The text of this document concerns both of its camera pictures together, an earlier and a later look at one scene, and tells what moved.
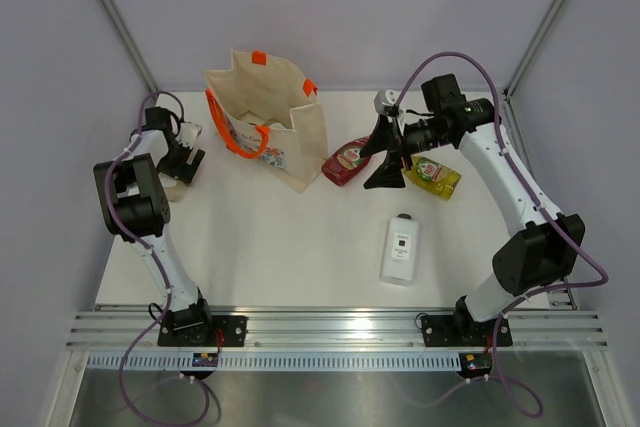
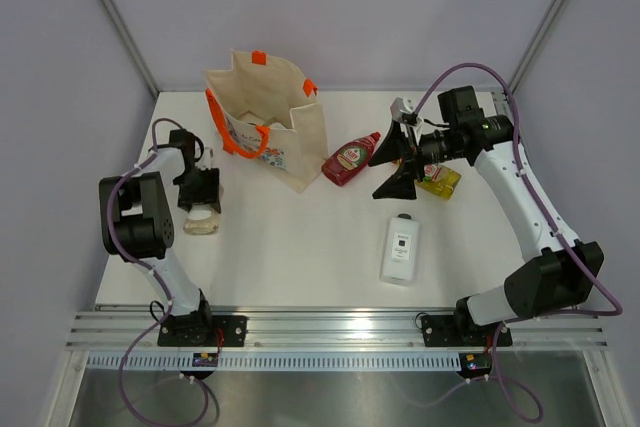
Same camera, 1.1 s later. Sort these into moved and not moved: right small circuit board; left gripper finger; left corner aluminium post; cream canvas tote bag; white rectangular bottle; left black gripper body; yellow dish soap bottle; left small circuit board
Moved: left gripper finger; left black gripper body
Not moved: right small circuit board; cream canvas tote bag; left corner aluminium post; white rectangular bottle; yellow dish soap bottle; left small circuit board
